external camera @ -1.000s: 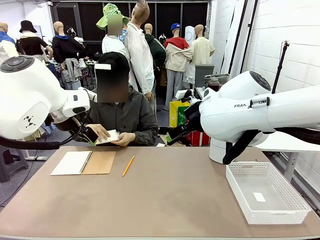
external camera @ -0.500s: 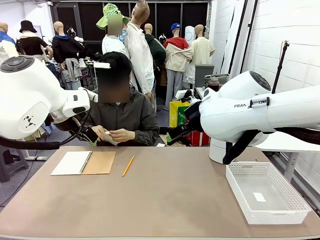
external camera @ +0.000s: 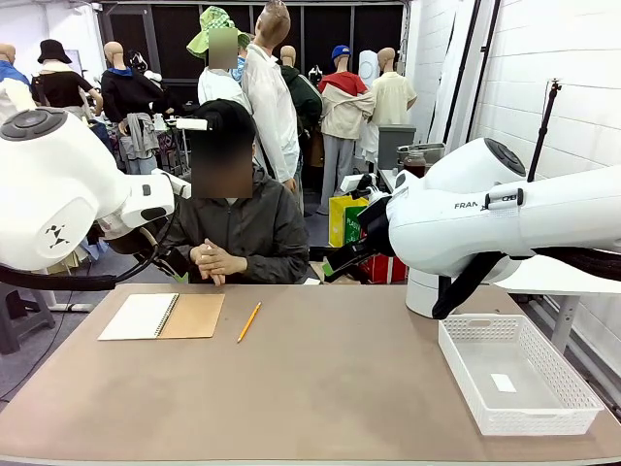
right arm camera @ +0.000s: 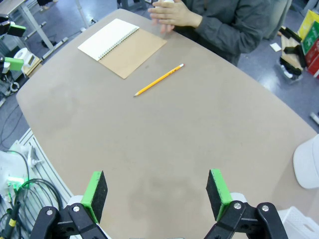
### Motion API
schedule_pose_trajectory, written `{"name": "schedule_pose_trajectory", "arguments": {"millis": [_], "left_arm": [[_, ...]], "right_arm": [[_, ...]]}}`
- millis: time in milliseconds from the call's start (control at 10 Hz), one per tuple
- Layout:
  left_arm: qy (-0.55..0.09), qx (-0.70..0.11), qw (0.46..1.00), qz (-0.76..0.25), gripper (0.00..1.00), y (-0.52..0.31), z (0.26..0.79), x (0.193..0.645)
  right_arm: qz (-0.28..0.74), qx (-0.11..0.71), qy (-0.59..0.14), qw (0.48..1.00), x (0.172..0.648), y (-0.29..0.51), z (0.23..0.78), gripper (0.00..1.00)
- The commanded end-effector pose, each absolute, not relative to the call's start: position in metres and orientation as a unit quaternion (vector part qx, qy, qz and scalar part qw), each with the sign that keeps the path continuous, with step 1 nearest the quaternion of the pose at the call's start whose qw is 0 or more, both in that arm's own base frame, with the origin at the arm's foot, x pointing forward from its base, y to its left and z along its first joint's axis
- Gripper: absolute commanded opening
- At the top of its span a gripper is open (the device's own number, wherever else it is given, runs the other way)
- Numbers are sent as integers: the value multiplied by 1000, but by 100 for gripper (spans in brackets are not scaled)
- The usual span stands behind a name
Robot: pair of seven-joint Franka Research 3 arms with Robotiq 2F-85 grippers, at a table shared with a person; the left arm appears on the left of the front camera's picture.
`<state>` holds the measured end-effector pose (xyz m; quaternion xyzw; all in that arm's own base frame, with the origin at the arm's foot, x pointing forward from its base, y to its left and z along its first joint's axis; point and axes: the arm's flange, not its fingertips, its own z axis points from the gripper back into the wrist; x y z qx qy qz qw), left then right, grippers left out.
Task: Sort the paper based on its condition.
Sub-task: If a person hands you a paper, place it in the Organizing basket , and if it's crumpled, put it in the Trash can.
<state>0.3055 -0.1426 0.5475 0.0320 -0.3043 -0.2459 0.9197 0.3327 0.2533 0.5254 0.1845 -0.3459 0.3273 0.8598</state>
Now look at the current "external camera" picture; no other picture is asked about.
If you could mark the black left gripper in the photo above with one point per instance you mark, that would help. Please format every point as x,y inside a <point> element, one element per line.
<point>138,242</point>

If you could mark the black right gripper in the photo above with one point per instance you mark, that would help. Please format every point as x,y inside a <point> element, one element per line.
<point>376,223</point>

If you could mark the brown spiral notebook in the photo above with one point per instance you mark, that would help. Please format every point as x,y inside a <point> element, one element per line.
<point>140,315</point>

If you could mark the yellow pencil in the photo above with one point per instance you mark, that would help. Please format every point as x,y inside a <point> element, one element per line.
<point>249,322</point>

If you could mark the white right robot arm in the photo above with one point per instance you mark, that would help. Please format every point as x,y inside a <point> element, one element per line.
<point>461,233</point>

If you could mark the person's left forearm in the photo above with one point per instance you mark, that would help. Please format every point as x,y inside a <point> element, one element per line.
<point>276,267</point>

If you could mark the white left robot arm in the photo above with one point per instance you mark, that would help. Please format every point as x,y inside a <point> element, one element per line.
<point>48,194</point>

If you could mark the person's right hand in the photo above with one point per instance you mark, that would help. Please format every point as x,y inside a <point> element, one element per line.
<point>199,255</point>

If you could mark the person's left hand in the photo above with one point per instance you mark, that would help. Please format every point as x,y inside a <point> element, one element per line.
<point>228,264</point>

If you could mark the black chair base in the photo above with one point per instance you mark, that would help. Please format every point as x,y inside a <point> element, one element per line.
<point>322,252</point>

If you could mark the green recycling bag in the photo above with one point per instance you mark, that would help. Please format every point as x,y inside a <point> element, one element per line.
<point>353,225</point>

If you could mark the yellow recycling bag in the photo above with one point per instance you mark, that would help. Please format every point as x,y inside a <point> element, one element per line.
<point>337,218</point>

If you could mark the white round trash bin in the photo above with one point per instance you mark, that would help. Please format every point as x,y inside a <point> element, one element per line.
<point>419,296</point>

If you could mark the small white side table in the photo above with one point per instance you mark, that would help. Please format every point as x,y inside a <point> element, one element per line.
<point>385,179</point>

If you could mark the person in grey jacket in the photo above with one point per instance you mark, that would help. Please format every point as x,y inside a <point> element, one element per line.
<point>262,228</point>

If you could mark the white desk foot bar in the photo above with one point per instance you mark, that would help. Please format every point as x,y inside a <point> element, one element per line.
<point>73,308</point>

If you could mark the glass jar dark liquid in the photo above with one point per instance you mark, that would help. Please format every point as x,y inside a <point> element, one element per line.
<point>414,165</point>

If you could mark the grey bin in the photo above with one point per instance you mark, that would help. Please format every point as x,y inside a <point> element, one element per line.
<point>395,145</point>

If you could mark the metal tray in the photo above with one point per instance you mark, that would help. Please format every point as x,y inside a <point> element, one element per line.
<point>432,148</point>

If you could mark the mannequin blue cap red jacket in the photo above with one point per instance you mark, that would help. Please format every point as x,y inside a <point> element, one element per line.
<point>344,107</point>

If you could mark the black cap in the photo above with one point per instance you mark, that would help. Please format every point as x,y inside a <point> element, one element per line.
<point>233,119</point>

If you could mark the grey step stool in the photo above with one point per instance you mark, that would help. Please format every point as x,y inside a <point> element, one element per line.
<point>24,315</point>

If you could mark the mannequin dark green jacket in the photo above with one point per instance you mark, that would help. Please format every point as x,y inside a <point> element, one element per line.
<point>305,102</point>

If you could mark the mannequin cream shirt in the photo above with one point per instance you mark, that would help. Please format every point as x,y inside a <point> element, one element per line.
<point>393,97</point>

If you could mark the tall mannequin white shirt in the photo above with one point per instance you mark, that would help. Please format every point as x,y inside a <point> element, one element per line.
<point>269,107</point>

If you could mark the mannequin black sweater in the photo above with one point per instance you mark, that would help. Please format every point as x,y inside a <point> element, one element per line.
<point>126,92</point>

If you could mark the mannequin green checked hat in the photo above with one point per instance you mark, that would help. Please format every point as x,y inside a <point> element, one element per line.
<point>218,89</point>

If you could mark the white oval device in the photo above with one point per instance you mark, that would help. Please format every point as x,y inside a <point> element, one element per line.
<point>369,68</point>

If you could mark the small white label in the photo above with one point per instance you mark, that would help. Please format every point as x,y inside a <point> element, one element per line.
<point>503,382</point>

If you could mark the mannequin black bucket hat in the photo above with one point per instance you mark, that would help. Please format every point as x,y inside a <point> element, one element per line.
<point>60,87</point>

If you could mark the white desk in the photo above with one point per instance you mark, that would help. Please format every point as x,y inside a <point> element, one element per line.
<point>558,284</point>

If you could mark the mannequin blue white jacket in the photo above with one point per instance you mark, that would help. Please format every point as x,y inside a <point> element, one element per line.
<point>9,82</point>

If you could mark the white plastic mesh basket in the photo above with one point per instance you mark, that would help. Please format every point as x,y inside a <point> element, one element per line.
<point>533,422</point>

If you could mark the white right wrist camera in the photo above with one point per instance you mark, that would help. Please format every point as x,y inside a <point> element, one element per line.
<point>351,182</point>

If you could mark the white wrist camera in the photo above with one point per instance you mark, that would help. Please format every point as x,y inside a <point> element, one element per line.
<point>351,182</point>
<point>174,183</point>

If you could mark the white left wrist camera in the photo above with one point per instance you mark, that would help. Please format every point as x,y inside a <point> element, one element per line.
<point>174,183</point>

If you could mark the black wall pole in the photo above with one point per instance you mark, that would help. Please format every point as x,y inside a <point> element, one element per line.
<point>486,68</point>
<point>464,68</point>

